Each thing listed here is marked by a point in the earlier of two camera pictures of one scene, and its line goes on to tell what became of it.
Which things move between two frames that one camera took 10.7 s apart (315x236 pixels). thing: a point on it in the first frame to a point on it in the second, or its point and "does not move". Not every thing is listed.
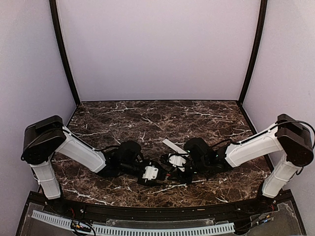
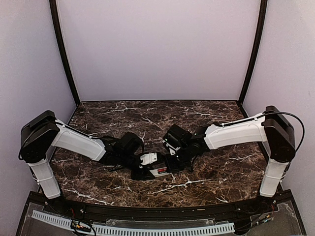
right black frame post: [257, 51] does not move
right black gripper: [181, 178] to [172, 167]
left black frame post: [53, 11] does not move
